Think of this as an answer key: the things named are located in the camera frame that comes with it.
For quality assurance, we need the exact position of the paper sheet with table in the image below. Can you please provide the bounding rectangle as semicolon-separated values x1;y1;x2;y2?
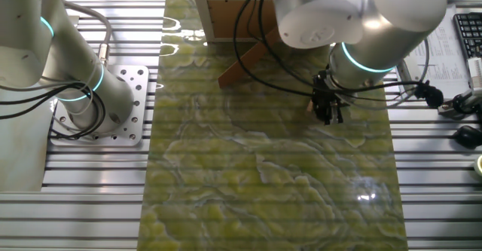
395;64;471;102

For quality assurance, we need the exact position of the ribbed silver camera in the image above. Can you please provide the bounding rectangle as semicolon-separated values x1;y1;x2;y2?
466;57;482;92

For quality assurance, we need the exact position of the green marble pattern mat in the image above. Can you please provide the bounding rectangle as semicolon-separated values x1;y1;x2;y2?
136;0;410;251

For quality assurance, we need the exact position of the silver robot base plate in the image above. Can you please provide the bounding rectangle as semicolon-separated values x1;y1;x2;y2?
50;64;151;147

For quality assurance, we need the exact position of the beige marble pattern sheet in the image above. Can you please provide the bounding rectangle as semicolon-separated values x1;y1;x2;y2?
0;84;54;192

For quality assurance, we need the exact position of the wooden picture frame with stand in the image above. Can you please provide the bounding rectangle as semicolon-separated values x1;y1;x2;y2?
193;0;282;90

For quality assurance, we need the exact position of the black round object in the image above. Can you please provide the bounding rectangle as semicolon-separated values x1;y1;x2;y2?
453;125;482;149

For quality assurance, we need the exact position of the black looped cable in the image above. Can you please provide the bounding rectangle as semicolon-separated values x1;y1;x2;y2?
0;78;108;141

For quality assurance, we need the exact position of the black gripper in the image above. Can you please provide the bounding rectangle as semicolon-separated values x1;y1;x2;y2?
312;71;349;126

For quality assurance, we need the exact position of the black keyboard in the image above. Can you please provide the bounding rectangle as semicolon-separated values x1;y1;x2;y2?
453;12;482;62

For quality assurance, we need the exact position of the black cable with plug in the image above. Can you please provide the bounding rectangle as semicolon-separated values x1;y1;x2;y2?
246;0;445;111

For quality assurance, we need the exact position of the thick grey base cable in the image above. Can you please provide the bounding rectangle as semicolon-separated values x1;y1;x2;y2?
62;0;113;68

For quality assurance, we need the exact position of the thin black cable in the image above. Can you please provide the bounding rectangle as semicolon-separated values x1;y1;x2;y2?
232;0;316;97

